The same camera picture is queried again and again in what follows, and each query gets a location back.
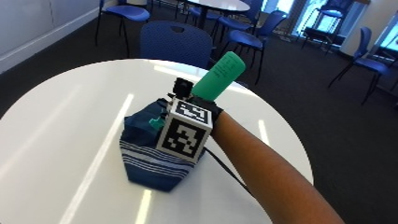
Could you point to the green tube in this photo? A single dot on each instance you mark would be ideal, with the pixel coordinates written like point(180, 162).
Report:
point(219, 77)

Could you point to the white marker cube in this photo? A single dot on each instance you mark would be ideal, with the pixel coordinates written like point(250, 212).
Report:
point(184, 130)

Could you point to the blue chair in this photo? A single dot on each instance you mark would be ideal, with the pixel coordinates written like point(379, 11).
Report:
point(250, 39)
point(176, 43)
point(239, 18)
point(369, 59)
point(199, 12)
point(124, 14)

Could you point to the blue striped fabric pouch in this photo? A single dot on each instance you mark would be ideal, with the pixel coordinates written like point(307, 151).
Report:
point(155, 161)

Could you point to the round white table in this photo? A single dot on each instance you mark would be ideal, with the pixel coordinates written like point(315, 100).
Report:
point(214, 6)

